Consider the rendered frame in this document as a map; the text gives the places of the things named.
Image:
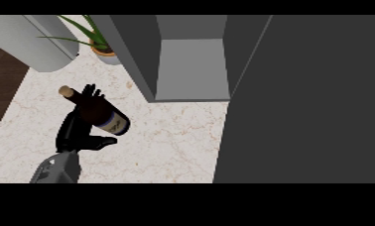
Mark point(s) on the grey open cabinet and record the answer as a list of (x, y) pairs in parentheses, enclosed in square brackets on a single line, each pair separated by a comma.
[(181, 61)]

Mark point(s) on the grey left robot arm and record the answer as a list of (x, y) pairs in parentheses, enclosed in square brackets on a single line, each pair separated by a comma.
[(59, 169)]

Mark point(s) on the dark grey cabinet door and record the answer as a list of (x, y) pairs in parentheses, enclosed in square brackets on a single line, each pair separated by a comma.
[(302, 104)]

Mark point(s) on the dark wine bottle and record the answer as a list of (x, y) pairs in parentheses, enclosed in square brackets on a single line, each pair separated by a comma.
[(100, 113)]

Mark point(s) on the green plant in pot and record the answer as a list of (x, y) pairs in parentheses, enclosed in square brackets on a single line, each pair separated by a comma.
[(97, 40)]

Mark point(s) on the pale grey rounded appliance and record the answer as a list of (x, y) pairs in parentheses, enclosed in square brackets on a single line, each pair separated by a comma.
[(37, 41)]

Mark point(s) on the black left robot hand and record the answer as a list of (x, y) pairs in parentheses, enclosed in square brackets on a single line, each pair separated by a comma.
[(72, 134)]

